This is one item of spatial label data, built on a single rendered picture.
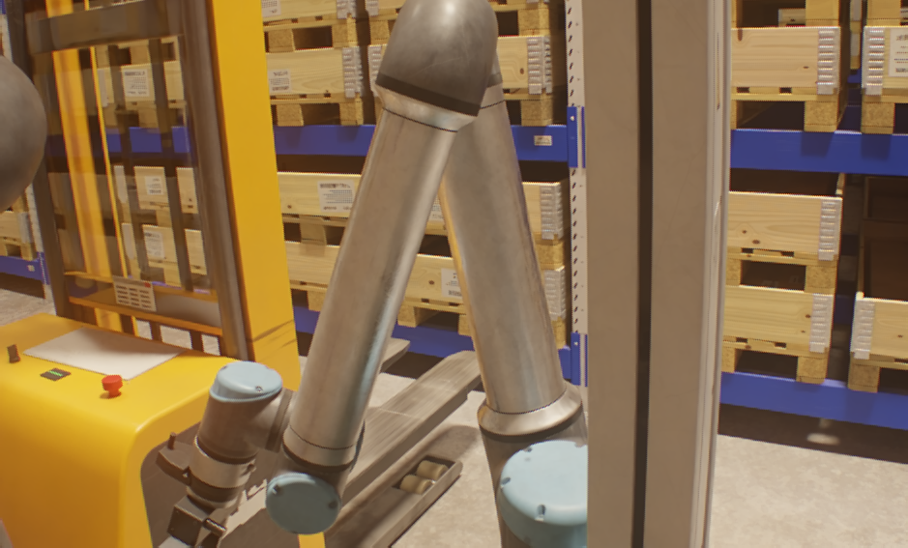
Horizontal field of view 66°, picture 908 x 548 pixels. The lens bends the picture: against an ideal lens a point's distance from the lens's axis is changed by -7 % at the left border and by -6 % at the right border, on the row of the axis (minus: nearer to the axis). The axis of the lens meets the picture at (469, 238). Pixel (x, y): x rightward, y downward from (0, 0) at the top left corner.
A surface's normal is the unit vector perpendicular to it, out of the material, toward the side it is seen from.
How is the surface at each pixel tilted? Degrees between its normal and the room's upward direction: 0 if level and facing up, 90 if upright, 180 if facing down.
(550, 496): 5
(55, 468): 74
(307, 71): 90
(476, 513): 0
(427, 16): 45
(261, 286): 90
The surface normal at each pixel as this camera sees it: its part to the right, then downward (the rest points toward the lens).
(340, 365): -0.03, 0.22
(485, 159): 0.29, 0.18
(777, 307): -0.47, 0.24
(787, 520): -0.05, -0.97
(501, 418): -0.54, -0.41
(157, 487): 0.88, 0.07
